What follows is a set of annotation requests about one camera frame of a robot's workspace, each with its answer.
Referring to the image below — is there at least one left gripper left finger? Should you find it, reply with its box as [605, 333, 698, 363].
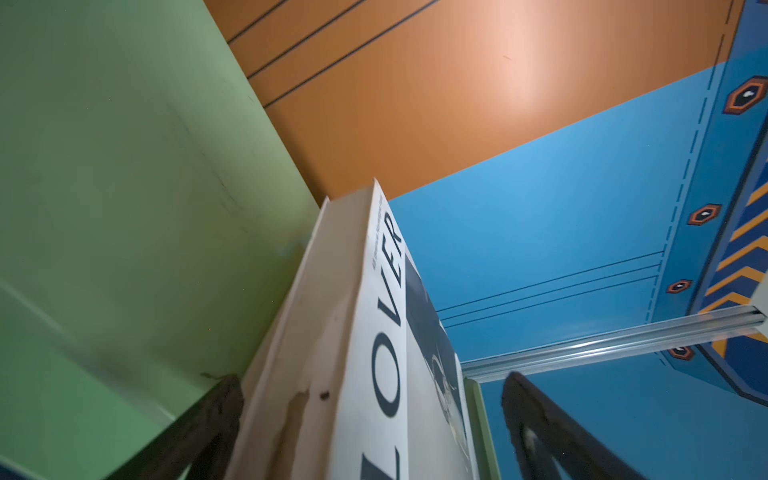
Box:
[109, 375, 244, 479]

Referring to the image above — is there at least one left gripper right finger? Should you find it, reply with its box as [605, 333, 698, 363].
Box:
[501, 372, 643, 479]

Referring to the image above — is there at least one white LOVER book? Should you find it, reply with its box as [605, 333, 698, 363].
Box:
[227, 183, 477, 479]

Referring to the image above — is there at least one green two-tier shelf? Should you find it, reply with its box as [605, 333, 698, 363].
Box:
[1, 1, 498, 479]

